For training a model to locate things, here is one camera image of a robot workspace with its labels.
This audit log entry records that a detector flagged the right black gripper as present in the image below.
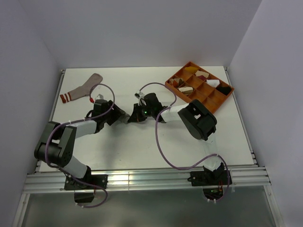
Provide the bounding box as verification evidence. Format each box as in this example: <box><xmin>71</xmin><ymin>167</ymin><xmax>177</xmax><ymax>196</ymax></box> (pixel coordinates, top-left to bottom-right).
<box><xmin>129</xmin><ymin>102</ymin><xmax>155</xmax><ymax>122</ymax></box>

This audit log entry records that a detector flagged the orange compartment tray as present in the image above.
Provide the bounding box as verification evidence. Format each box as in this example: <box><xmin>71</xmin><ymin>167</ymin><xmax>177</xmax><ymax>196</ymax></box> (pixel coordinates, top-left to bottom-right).
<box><xmin>165</xmin><ymin>61</ymin><xmax>237</xmax><ymax>120</ymax></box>

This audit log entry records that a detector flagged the yellow rolled sock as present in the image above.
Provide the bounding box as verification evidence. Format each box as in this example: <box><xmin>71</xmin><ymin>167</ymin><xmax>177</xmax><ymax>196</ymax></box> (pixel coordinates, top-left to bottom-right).
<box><xmin>184</xmin><ymin>66</ymin><xmax>199</xmax><ymax>74</ymax></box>

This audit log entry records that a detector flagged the beige brown rolled sock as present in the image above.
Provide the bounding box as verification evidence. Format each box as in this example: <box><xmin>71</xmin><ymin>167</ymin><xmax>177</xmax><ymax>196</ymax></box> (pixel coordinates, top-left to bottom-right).
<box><xmin>178</xmin><ymin>86</ymin><xmax>194</xmax><ymax>96</ymax></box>

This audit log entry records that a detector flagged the purple cable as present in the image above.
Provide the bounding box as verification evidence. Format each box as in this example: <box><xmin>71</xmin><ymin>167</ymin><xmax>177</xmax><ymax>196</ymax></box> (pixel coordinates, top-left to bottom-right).
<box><xmin>138</xmin><ymin>82</ymin><xmax>231</xmax><ymax>203</ymax></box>
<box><xmin>45</xmin><ymin>83</ymin><xmax>116</xmax><ymax>209</ymax></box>

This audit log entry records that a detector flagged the brown patterned rolled sock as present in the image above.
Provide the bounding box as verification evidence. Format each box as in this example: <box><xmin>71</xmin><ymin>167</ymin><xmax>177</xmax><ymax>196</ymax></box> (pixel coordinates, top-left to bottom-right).
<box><xmin>169</xmin><ymin>78</ymin><xmax>184</xmax><ymax>88</ymax></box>

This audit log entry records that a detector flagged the beige sock with red stripes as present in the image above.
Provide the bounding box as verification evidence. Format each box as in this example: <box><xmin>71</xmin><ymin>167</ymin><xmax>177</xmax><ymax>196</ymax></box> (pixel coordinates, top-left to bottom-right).
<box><xmin>60</xmin><ymin>73</ymin><xmax>103</xmax><ymax>104</ymax></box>

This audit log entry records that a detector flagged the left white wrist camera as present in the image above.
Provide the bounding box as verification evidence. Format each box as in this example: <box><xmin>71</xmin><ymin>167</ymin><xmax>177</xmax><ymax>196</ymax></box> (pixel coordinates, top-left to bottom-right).
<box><xmin>89</xmin><ymin>94</ymin><xmax>104</xmax><ymax>103</ymax></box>

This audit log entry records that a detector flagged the red beige rolled sock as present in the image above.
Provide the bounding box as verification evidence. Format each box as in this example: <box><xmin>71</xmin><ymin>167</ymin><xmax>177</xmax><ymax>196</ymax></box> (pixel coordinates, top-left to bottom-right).
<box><xmin>195</xmin><ymin>70</ymin><xmax>209</xmax><ymax>80</ymax></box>

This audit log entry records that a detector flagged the white rolled sock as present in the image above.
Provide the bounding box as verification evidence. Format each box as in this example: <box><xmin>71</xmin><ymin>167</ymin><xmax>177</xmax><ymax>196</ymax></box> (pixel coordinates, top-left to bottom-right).
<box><xmin>206</xmin><ymin>79</ymin><xmax>221</xmax><ymax>88</ymax></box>

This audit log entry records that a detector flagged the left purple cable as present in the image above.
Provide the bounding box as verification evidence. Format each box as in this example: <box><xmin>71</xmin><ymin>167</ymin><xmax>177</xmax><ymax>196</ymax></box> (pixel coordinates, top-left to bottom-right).
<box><xmin>45</xmin><ymin>83</ymin><xmax>116</xmax><ymax>209</ymax></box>

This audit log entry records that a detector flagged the grey sock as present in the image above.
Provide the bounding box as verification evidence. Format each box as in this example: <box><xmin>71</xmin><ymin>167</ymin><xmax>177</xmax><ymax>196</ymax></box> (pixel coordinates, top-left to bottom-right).
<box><xmin>119</xmin><ymin>113</ymin><xmax>130</xmax><ymax>124</ymax></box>

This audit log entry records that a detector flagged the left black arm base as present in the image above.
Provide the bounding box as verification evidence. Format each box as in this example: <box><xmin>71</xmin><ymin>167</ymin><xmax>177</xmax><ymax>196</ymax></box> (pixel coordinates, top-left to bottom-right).
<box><xmin>64</xmin><ymin>174</ymin><xmax>108</xmax><ymax>209</ymax></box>

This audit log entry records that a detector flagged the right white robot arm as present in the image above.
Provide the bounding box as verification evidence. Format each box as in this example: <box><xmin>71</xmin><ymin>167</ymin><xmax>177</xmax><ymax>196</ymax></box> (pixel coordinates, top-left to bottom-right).
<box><xmin>127</xmin><ymin>92</ymin><xmax>224</xmax><ymax>184</ymax></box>

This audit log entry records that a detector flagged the aluminium frame rail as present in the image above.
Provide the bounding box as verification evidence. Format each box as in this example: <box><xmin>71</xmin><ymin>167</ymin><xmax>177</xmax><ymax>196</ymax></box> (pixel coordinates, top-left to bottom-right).
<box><xmin>22</xmin><ymin>167</ymin><xmax>271</xmax><ymax>194</ymax></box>

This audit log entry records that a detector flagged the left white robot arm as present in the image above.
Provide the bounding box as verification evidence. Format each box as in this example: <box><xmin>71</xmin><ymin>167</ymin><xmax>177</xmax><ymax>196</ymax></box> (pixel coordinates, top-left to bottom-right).
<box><xmin>34</xmin><ymin>99</ymin><xmax>130</xmax><ymax>189</ymax></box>

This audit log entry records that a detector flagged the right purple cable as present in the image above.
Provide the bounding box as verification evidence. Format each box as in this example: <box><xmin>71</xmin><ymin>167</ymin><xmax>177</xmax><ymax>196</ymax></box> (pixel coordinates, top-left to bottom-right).
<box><xmin>138</xmin><ymin>82</ymin><xmax>231</xmax><ymax>203</ymax></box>

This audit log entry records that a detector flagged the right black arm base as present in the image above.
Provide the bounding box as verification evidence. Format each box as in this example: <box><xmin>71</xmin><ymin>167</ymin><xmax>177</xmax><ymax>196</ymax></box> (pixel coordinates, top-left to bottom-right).
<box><xmin>187</xmin><ymin>166</ymin><xmax>232</xmax><ymax>201</ymax></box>

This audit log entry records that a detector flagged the black rolled sock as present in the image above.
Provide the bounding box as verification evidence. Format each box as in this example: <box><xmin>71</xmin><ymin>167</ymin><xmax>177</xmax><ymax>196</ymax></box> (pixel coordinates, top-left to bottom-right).
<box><xmin>216</xmin><ymin>87</ymin><xmax>232</xmax><ymax>96</ymax></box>

